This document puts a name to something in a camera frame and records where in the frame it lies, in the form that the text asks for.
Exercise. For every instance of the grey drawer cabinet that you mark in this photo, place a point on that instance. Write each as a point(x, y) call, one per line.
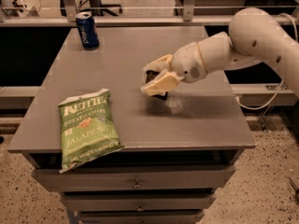
point(198, 124)

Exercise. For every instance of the green jalapeno chip bag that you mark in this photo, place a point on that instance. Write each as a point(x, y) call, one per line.
point(87, 129)

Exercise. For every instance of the blue pepsi can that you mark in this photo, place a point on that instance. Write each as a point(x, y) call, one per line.
point(87, 30)

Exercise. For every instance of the grey metal railing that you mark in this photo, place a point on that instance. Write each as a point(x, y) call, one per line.
point(62, 13)

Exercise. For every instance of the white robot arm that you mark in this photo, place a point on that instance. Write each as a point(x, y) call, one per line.
point(253, 35)

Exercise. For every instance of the bottom grey drawer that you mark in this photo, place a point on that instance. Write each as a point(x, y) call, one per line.
point(146, 217)

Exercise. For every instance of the middle grey drawer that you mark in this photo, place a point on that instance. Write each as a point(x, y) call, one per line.
point(139, 202)

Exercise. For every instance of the grey drawer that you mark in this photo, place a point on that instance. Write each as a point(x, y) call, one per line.
point(135, 178)
point(139, 202)
point(146, 217)

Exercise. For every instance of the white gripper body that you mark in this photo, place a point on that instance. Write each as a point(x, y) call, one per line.
point(186, 62)

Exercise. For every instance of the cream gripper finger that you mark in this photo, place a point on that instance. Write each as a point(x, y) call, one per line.
point(163, 64)
point(167, 81)

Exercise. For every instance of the black rxbar chocolate bar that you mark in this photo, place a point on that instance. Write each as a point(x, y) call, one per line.
point(152, 89)

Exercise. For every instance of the top grey drawer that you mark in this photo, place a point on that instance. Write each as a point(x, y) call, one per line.
point(135, 178)

